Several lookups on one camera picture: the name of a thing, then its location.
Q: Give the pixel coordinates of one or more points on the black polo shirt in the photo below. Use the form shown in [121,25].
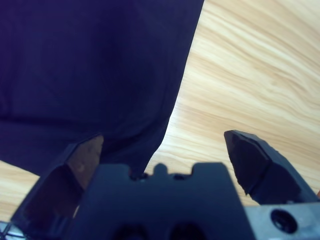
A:
[75,62]

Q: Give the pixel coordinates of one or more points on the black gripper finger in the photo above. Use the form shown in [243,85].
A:
[257,165]
[57,185]

